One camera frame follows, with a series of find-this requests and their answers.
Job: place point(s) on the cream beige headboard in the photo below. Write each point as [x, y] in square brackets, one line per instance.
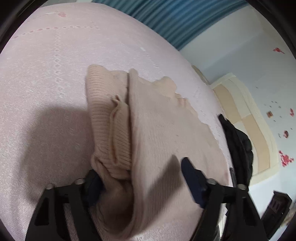
[240, 109]

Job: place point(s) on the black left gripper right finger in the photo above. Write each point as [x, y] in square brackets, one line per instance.
[242, 219]

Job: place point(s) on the pink bed cover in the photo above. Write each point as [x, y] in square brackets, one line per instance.
[45, 128]

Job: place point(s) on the blue curtain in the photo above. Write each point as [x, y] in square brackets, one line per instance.
[177, 21]

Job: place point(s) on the black puffer jacket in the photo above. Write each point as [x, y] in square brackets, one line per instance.
[240, 149]

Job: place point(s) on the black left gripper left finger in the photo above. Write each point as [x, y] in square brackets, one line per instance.
[48, 221]

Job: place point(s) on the beige knitted sweater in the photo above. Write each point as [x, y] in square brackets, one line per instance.
[141, 131]

